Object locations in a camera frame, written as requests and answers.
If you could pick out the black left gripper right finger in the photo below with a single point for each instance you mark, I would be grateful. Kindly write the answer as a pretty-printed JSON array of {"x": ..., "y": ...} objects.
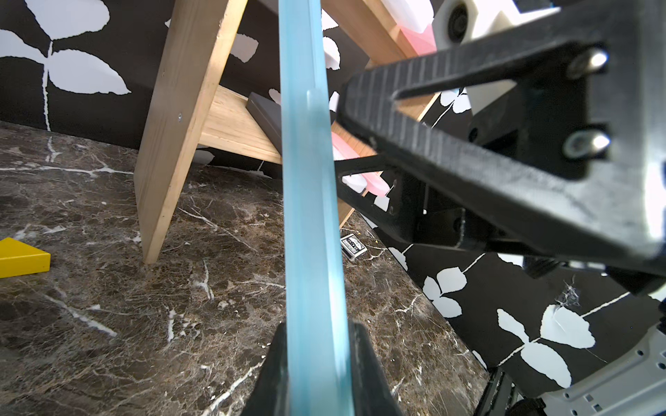
[{"x": 371, "y": 392}]

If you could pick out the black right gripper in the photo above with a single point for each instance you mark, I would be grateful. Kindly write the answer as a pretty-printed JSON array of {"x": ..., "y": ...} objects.
[{"x": 546, "y": 140}]

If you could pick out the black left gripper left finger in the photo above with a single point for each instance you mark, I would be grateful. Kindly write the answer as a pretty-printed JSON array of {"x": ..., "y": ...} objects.
[{"x": 270, "y": 393}]

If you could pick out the teal pencil case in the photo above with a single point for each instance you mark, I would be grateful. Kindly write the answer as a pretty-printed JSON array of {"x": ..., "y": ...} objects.
[{"x": 318, "y": 340}]

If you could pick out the dark grey pencil case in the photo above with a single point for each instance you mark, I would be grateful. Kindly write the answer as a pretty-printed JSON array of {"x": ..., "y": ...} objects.
[{"x": 268, "y": 116}]

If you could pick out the wooden two-tier shelf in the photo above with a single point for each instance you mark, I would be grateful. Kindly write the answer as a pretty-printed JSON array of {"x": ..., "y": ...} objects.
[{"x": 189, "y": 107}]

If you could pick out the yellow triangular block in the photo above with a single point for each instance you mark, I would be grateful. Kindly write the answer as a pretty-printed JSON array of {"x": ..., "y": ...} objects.
[{"x": 19, "y": 259}]

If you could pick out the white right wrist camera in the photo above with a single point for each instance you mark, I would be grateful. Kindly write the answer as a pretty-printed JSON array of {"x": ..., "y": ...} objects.
[{"x": 462, "y": 21}]

